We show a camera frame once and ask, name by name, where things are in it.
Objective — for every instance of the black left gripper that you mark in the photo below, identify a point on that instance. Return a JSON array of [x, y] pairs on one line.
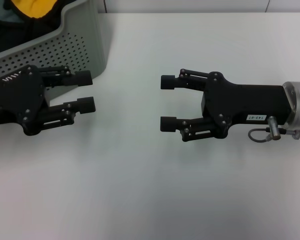
[[15, 100]]

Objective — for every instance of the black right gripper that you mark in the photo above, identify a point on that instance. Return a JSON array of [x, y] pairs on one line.
[[240, 102]]

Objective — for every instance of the yellow and green black-edged towel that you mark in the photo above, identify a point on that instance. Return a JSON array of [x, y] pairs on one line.
[[32, 7]]

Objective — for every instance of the grey perforated storage box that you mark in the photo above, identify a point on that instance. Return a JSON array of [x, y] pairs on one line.
[[65, 50]]

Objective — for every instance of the grey-teal towel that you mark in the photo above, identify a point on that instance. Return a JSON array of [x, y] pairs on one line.
[[2, 17]]

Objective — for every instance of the black cloth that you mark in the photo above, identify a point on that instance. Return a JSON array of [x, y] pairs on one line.
[[27, 32]]

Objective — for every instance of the silver right connector plug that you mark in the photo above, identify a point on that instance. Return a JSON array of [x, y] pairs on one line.
[[275, 127]]

